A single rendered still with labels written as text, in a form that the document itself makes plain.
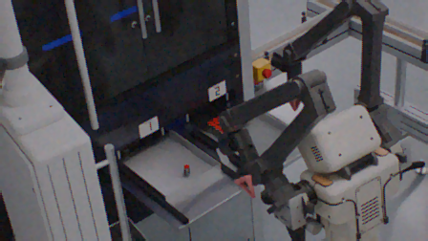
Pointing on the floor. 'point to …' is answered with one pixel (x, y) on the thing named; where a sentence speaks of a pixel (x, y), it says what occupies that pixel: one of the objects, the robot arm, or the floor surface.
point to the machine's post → (247, 98)
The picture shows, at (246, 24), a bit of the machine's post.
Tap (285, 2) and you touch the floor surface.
